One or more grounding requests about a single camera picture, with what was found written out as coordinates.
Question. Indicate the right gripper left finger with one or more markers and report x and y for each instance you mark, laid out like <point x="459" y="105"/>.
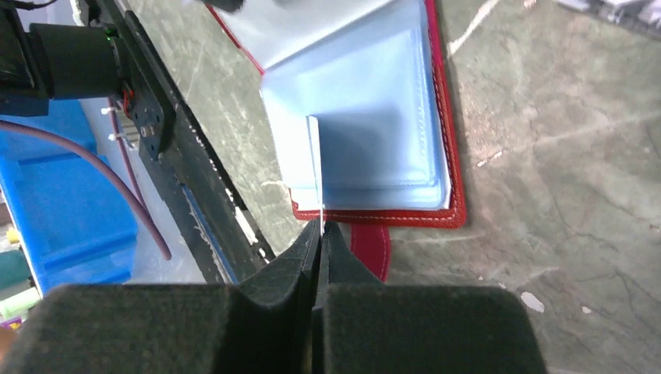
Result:
<point x="258" y="326"/>

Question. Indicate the red leather wallet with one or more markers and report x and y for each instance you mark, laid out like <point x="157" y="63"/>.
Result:
<point x="373" y="74"/>

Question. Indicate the white magnetic stripe card stack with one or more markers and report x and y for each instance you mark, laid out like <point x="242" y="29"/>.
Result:
<point x="639" y="16"/>

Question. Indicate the blue plastic bin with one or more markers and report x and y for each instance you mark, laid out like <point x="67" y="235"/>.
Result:
<point x="76" y="227"/>

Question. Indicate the single white stripe card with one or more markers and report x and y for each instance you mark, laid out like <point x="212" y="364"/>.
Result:
<point x="314" y="134"/>

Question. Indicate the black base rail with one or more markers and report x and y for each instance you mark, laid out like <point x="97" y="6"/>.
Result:
<point x="186" y="171"/>

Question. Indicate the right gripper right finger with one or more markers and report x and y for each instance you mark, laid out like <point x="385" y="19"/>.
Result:
<point x="361" y="325"/>

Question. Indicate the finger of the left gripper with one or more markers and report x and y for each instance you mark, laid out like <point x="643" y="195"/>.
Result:
<point x="226" y="5"/>

